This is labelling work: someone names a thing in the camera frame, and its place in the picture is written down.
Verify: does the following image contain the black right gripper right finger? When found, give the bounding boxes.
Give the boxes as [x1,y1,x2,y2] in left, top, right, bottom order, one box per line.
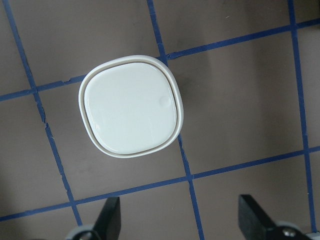
[238,194,276,240]

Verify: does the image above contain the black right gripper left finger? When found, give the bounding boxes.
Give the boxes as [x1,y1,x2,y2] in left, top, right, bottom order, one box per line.
[93,197,122,240]

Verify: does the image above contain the white trash can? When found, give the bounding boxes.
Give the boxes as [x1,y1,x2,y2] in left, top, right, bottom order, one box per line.
[78,55,184,159]

